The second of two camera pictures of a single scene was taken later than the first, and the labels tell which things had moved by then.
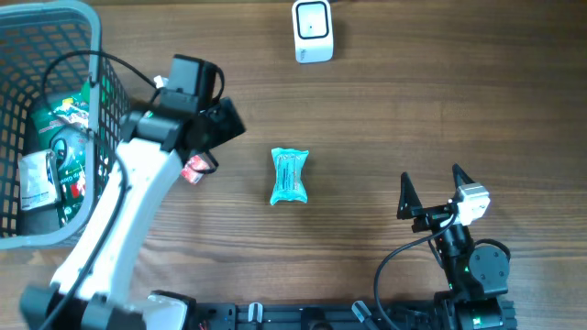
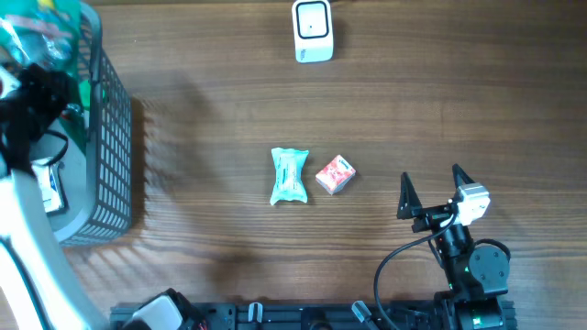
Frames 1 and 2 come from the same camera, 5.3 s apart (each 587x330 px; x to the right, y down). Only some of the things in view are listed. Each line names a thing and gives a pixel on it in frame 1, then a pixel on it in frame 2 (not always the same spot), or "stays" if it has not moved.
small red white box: x=192 y=174 → x=336 y=174
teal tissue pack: x=289 y=170 stays
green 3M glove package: x=64 y=128 → x=47 y=34
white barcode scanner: x=313 y=31 stays
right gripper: x=411 y=205 stays
